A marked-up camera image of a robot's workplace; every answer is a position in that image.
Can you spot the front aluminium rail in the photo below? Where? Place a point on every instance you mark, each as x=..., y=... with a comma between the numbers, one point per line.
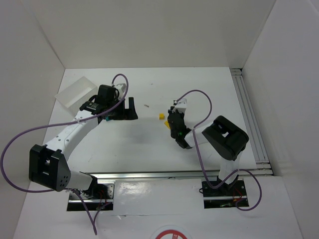
x=262, y=170

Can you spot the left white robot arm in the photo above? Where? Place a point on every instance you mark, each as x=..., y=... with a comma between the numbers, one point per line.
x=48, y=163

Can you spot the aluminium rail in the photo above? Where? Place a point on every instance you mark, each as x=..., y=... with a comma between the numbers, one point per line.
x=256, y=141
x=262, y=170

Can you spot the clear plastic container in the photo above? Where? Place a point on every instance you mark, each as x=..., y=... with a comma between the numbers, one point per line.
x=75, y=95

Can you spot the right aluminium rail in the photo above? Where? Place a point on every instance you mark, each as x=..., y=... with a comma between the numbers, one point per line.
x=256, y=141

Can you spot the small yellow cube block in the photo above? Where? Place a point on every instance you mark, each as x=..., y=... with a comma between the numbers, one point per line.
x=161, y=116

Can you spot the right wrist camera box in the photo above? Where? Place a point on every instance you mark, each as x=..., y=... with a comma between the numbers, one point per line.
x=179, y=106

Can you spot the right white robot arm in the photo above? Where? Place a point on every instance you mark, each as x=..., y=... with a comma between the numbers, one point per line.
x=227, y=139

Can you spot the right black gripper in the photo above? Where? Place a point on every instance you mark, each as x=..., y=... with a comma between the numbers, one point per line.
x=173, y=117

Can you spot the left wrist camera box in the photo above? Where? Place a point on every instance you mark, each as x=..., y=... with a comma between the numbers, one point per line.
x=120, y=89

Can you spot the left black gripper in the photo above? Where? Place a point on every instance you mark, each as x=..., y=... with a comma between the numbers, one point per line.
x=124, y=112

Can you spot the red prohibition sign sticker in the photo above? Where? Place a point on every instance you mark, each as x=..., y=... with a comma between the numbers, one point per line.
x=171, y=232

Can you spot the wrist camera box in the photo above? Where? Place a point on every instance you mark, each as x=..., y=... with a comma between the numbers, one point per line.
x=179, y=106
x=120, y=89

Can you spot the yellow rectangular block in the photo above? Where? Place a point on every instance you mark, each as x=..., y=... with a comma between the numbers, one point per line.
x=167, y=124

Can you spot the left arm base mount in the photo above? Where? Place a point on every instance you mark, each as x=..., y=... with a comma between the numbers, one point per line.
x=103, y=199

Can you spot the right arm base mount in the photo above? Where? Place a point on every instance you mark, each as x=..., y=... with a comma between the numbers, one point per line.
x=219, y=198

